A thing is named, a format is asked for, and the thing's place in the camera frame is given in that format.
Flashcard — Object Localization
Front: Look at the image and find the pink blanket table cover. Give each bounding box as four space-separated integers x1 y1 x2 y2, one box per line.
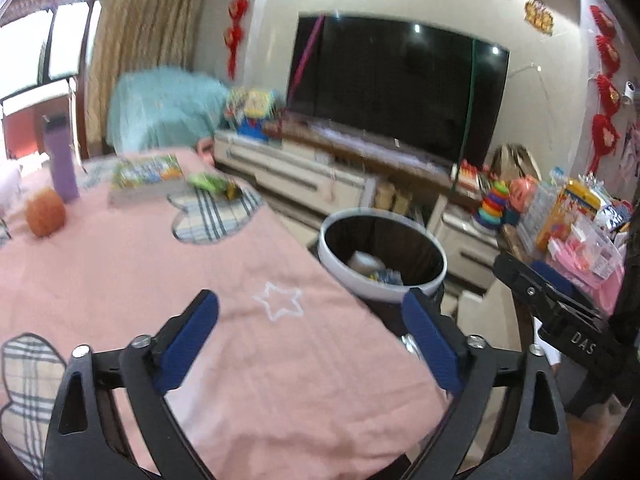
1 170 449 479

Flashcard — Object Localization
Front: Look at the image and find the white round trash bin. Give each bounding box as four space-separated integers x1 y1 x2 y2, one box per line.
317 208 448 304

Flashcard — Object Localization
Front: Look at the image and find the black trash bag liner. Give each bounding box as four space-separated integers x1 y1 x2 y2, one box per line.
307 237 445 338

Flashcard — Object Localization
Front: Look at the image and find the orange fruit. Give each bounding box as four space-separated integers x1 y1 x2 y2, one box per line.
25 188 66 238

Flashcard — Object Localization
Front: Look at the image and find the stack of children books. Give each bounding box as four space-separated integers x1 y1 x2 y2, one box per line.
108 154 189 207

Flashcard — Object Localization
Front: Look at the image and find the green gold snack bag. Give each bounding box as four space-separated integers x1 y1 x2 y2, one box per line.
186 172 242 200

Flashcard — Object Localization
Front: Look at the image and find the pink kettlebell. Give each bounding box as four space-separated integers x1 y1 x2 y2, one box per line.
195 138 215 166

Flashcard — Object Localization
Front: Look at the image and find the black flat television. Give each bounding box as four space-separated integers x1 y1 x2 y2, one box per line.
288 14 510 166

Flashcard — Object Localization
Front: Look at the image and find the purple water bottle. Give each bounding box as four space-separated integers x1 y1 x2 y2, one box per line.
42 114 79 204

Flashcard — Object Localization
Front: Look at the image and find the white tv cabinet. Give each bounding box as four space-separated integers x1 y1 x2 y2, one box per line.
214 130 499 292

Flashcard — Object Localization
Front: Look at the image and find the teal covered furniture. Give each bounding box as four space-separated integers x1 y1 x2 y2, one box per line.
106 66 230 155

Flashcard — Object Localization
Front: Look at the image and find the colourful toy cash register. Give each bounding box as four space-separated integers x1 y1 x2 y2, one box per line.
224 87 281 141

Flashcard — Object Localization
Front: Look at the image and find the beige right curtain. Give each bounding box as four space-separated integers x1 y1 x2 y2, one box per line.
84 0 203 156

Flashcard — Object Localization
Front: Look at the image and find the rainbow stacking ring toy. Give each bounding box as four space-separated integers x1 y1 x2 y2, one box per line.
473 181 509 231

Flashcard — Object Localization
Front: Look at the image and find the red lantern string decoration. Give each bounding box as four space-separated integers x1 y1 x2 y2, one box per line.
224 0 250 80

